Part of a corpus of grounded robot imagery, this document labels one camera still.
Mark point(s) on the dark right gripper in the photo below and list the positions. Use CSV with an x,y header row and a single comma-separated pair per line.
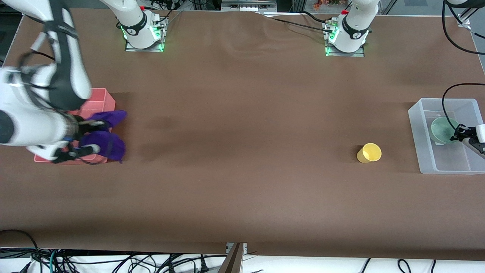
x,y
80,127

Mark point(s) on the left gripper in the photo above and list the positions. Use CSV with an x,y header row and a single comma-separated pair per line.
x,y
465,133

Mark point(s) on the green bowl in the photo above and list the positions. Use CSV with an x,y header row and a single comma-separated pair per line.
x,y
441,131

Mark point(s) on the purple cloth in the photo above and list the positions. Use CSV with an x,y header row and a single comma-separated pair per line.
x,y
110,146

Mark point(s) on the yellow cup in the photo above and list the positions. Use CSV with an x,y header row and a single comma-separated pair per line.
x,y
369,153

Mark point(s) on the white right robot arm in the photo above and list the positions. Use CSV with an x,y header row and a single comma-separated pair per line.
x,y
26,125

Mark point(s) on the pink plastic bin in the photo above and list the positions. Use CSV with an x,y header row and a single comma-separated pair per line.
x,y
102,100

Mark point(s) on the clear plastic bin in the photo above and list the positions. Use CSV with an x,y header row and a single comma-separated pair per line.
x,y
447,159

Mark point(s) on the brown paper table cover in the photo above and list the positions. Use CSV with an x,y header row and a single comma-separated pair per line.
x,y
242,151

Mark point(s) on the white power strip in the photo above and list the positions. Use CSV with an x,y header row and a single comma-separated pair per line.
x,y
248,7

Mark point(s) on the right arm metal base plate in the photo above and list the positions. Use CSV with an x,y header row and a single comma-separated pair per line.
x,y
159,47

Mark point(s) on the aluminium frame profile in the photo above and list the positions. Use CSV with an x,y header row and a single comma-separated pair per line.
x,y
464,19

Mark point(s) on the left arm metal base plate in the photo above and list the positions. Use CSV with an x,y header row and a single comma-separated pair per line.
x,y
356,54

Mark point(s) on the grey brown bracket beam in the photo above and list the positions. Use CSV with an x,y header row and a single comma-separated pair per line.
x,y
233,259

